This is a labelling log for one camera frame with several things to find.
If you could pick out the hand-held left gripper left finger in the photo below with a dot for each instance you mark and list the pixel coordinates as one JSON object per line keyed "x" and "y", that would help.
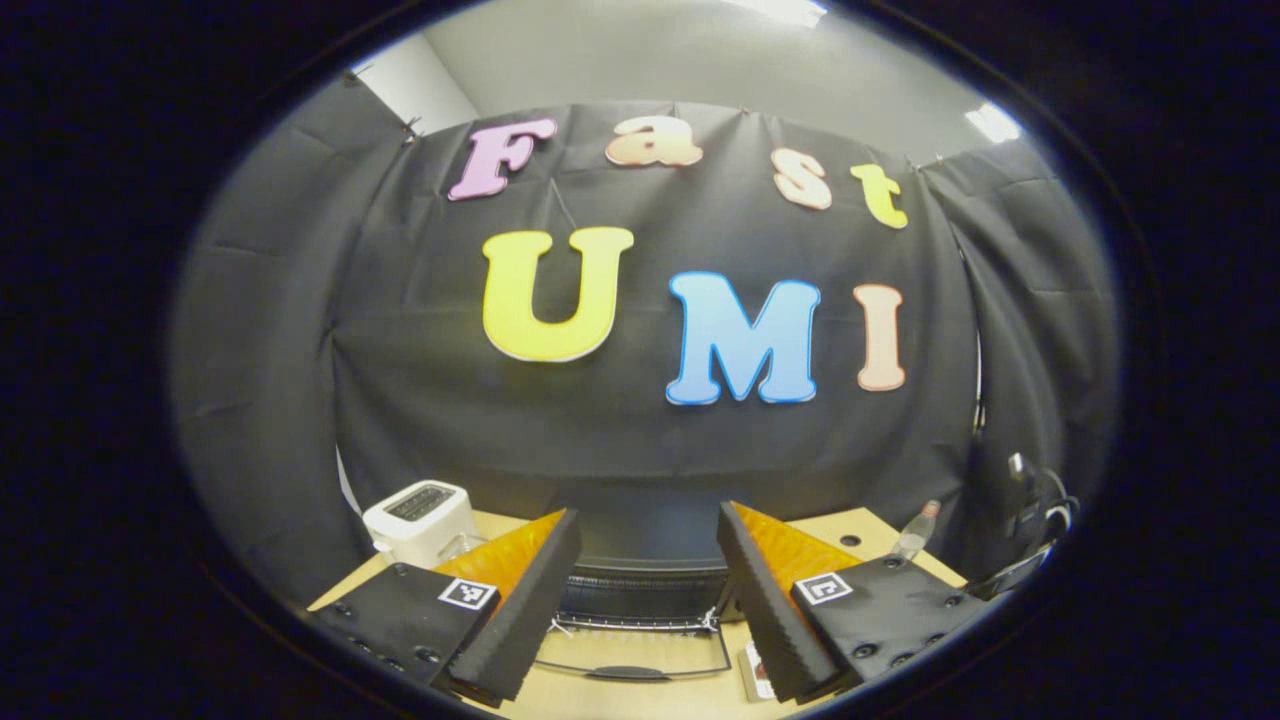
{"x": 520, "y": 620}

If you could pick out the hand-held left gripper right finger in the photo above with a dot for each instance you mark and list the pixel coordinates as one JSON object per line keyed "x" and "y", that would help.
{"x": 765, "y": 610}

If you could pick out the dark red meat piece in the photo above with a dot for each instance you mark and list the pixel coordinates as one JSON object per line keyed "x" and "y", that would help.
{"x": 758, "y": 665}

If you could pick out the black electric oven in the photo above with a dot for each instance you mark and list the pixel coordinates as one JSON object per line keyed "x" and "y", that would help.
{"x": 640, "y": 595}

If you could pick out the white slotted tray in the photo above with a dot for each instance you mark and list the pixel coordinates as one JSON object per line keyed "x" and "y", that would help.
{"x": 748, "y": 690}

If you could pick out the white toaster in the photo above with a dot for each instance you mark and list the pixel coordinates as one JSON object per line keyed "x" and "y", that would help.
{"x": 420, "y": 520}

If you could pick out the clear plastic bottle red label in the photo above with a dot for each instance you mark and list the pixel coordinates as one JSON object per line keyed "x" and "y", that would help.
{"x": 912, "y": 538}

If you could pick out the ceiling light panel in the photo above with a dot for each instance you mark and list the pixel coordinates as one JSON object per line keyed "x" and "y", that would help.
{"x": 785, "y": 8}
{"x": 992, "y": 122}

